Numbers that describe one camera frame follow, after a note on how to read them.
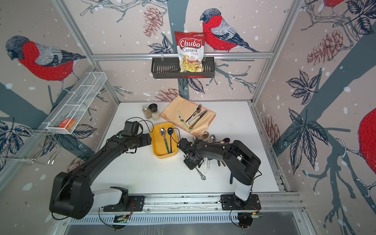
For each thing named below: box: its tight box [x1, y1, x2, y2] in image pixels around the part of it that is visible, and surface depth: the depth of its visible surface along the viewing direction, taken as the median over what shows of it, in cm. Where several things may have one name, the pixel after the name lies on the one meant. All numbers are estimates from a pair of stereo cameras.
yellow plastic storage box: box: [150, 121, 179, 160], surface depth 97 cm
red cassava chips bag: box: [174, 31, 206, 73], surface depth 85 cm
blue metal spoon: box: [167, 127, 174, 154], surface depth 103 cm
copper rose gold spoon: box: [202, 131, 210, 141], surface depth 100 cm
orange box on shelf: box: [58, 118, 75, 132], surface depth 68 cm
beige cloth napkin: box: [160, 95, 216, 138], surface depth 113 cm
